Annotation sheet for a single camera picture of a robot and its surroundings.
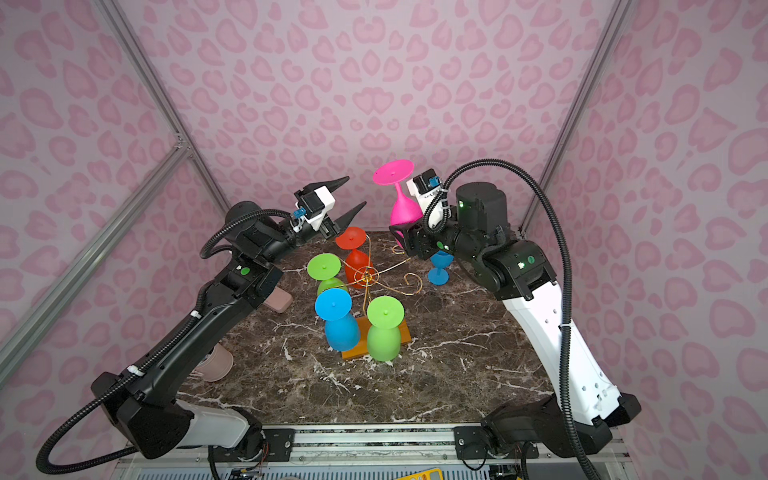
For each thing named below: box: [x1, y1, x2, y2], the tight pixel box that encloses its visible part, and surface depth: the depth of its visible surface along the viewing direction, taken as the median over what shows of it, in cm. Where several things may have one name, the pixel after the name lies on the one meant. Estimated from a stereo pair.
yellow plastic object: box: [398, 468, 443, 480], surface depth 70 cm
